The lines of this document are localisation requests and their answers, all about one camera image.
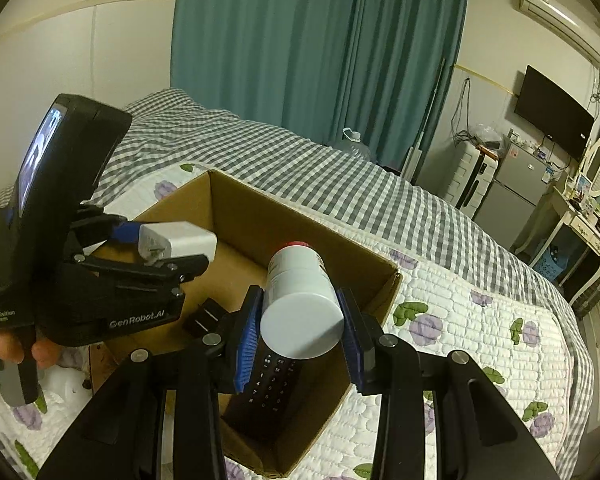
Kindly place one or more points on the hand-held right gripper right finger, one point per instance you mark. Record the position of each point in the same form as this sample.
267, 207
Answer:
353, 347

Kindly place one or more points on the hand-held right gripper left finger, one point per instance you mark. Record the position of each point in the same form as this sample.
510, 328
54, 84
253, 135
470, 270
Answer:
246, 342

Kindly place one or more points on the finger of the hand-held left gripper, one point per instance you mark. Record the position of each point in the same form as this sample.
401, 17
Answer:
125, 232
180, 265

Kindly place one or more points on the white charger adapter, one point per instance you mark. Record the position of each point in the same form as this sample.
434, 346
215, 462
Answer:
180, 242

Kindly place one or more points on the white bottle with red cap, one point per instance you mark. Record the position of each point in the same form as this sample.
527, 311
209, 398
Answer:
300, 310

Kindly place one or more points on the cardboard box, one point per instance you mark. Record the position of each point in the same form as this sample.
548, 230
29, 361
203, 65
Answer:
260, 220

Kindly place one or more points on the person's left hand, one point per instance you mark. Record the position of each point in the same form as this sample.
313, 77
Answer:
42, 350

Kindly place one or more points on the black remote control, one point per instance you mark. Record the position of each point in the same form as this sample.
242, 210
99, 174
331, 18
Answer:
275, 385

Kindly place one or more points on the floral quilted blanket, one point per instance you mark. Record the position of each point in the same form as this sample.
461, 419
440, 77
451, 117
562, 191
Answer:
470, 340

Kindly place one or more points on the bed with quilt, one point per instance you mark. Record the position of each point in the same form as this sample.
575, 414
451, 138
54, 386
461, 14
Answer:
320, 175

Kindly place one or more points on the clear water jug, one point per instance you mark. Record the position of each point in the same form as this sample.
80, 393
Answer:
352, 146

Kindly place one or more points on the white suitcase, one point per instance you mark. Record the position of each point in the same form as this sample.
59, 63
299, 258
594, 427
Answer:
467, 180

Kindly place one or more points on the blue plastic basket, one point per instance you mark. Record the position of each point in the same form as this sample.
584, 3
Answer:
555, 265

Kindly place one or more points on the silver refrigerator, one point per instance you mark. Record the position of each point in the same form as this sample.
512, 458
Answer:
515, 195

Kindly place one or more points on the white pole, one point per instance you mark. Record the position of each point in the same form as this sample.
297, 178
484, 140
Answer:
422, 130

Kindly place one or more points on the teal curtain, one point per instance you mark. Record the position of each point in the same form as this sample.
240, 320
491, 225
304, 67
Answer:
305, 45

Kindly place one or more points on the white dressing table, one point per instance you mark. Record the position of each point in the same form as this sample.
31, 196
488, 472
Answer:
580, 225

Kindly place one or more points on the white air conditioner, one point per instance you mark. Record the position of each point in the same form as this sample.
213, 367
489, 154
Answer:
560, 17

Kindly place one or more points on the black wall television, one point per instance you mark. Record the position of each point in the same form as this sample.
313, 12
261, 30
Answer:
552, 110

